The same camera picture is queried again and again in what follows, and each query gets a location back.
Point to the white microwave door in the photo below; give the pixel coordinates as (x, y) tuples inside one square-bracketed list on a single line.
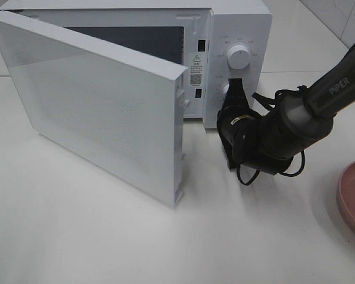
[(119, 108)]

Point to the white microwave oven body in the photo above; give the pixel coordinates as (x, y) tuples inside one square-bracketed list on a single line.
[(195, 34)]

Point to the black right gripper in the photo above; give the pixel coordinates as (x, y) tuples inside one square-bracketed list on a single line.
[(235, 124)]

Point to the upper white power knob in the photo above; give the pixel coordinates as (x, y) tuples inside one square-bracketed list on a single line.
[(238, 56)]

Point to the lower white timer knob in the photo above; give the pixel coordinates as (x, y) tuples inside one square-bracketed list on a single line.
[(224, 91)]

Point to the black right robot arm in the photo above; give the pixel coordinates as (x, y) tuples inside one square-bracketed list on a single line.
[(296, 119)]

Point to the pink round plate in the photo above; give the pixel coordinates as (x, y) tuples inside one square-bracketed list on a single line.
[(346, 195)]

